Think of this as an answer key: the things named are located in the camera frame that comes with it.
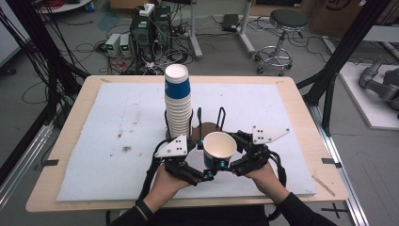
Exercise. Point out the person's left hand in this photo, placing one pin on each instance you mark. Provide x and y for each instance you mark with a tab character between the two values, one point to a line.
164	191

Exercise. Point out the white platform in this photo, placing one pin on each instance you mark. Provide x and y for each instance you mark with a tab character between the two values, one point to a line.
370	113

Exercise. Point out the white power adapter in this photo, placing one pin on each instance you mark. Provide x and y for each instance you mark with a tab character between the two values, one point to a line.
146	10

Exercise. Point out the light tape strip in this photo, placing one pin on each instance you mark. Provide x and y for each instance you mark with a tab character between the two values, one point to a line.
324	186

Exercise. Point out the cardboard box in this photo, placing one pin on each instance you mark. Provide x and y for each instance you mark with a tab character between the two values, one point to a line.
338	15

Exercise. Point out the white desk leg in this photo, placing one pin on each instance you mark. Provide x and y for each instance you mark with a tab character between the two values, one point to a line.
246	31
194	34

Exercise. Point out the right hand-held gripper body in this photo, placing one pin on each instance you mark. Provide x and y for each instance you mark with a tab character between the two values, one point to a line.
258	153

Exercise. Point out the black tape piece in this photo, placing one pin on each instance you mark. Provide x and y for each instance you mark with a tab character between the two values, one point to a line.
329	161
50	162

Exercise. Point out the grey power supply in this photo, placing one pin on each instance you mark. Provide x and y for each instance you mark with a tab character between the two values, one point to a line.
125	45
112	44

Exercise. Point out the aluminium rail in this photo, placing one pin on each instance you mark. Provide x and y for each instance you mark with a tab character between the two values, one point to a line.
342	175
22	166

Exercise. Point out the black round stool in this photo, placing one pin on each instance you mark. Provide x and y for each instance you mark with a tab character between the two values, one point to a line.
284	31

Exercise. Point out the round white table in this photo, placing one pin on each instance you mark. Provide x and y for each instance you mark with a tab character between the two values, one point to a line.
62	6

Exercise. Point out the black floor box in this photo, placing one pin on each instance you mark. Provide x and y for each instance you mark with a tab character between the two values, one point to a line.
230	22

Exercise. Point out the stack of paper cups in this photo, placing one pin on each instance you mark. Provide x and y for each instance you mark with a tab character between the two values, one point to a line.
178	103

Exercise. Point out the white foam mat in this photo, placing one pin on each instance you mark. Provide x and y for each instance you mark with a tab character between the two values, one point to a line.
94	175

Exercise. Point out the person's right hand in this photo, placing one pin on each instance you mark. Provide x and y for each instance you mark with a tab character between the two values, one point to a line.
266	185

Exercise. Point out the black wristband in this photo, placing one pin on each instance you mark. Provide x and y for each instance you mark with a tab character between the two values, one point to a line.
145	208

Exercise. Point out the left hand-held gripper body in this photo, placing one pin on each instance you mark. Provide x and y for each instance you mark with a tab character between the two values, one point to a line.
174	149

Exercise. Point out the black computer tower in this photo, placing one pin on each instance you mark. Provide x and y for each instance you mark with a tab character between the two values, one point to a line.
150	31

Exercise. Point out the single blue white cup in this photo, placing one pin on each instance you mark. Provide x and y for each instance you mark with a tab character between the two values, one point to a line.
219	144

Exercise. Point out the black metal frame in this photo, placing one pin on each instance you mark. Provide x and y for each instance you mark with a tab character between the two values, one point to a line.
345	50
47	47

